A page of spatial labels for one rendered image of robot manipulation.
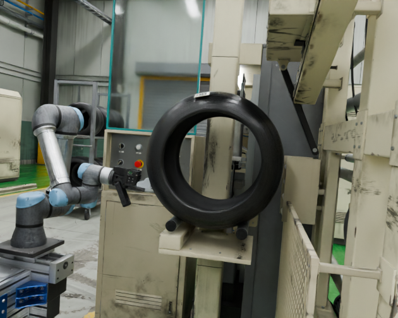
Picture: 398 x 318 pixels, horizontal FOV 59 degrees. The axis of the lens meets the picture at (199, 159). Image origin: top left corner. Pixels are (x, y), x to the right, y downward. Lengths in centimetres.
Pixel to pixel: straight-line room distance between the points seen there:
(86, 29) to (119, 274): 1126
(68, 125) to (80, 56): 1117
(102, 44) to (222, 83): 1097
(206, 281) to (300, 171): 72
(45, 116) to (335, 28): 119
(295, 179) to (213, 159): 40
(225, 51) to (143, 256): 125
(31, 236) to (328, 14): 146
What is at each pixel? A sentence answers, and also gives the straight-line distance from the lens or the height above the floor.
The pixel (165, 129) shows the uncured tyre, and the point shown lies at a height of 128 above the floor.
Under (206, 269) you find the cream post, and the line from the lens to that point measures 183.
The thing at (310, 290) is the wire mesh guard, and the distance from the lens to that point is 91.
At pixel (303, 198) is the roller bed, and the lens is 166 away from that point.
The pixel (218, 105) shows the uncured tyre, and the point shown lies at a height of 139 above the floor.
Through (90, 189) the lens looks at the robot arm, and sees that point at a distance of 161.
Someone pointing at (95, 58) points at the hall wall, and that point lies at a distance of 1257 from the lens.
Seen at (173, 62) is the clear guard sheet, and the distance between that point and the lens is 210.
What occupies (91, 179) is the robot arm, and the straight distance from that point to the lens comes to 160.
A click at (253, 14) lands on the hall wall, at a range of 1130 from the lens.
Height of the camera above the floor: 126
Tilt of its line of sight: 3 degrees down
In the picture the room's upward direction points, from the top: 4 degrees clockwise
